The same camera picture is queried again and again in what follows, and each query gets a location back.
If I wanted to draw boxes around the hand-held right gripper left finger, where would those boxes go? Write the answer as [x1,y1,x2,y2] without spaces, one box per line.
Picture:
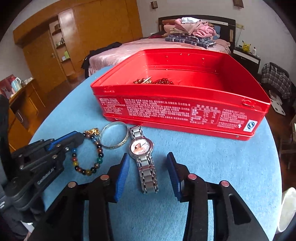
[28,153,129,241]

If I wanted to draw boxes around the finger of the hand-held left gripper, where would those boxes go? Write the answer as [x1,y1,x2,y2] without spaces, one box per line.
[20,133,84,171]
[11,131,80,160]

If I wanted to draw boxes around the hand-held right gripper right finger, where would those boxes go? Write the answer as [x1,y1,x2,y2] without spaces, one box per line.
[166,152,270,241]

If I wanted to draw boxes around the multicolour bead bracelet gold charm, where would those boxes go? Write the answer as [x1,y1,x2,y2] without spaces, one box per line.
[70,127,104,176]

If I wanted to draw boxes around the wide silver bangle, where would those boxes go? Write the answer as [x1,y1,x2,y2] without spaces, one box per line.
[100,121,129,149]

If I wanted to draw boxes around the silver wristwatch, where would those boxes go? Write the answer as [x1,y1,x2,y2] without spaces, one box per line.
[128,125,159,194]

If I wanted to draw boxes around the red tin box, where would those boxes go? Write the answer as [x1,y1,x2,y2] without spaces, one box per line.
[90,48,271,142]

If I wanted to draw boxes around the brown wooden bead bracelet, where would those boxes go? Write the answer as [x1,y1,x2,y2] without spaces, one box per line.
[132,77,154,85]

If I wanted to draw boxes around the wooden desk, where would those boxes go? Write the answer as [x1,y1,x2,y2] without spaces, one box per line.
[7,77,47,151]

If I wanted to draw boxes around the white blue kettle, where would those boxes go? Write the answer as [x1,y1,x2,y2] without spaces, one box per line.
[11,77,22,94]

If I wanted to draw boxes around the wooden door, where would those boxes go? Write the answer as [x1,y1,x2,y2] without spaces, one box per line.
[22,35,67,93]

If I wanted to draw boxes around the black garment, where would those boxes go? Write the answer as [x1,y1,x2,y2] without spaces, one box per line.
[81,42,122,78]

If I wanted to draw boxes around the bed with pink bedspread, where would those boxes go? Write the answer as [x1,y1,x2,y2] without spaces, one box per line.
[88,38,232,77]

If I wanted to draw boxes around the wooden folding stool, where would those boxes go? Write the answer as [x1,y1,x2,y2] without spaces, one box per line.
[277,130,296,169]

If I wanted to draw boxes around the white plastic object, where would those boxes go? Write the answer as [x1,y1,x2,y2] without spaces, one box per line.
[277,187,296,233]

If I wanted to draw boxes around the wooden wardrobe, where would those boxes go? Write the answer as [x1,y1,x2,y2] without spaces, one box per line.
[13,0,144,93]

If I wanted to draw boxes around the white bathroom scale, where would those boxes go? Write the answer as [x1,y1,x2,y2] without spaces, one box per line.
[269,96,287,116]

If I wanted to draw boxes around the black white nightstand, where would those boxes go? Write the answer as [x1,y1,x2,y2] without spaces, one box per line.
[231,46,261,75]

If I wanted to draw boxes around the folded plaid blanket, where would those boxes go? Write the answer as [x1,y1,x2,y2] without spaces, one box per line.
[165,35,216,49]

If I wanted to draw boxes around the plaid bag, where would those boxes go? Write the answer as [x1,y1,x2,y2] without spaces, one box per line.
[261,62,292,99]

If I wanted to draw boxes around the pile of folded clothes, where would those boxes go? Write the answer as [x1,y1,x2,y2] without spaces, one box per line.
[158,16,236,50]

